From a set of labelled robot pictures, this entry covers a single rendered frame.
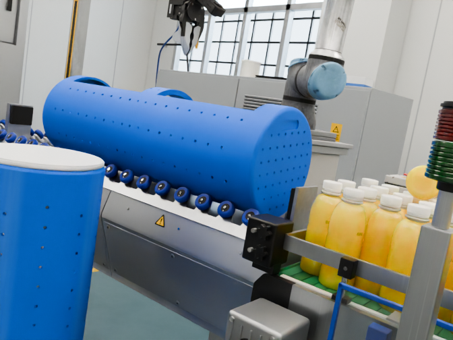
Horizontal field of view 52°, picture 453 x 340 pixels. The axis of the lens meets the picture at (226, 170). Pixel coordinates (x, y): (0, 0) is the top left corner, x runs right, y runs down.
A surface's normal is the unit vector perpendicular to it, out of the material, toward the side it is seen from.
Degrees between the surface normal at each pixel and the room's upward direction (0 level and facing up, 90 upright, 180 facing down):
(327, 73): 100
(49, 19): 90
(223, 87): 90
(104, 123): 84
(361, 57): 90
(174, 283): 110
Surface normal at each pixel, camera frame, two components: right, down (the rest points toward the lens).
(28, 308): 0.40, 0.18
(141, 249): -0.64, 0.33
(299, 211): 0.78, 0.21
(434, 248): -0.61, 0.00
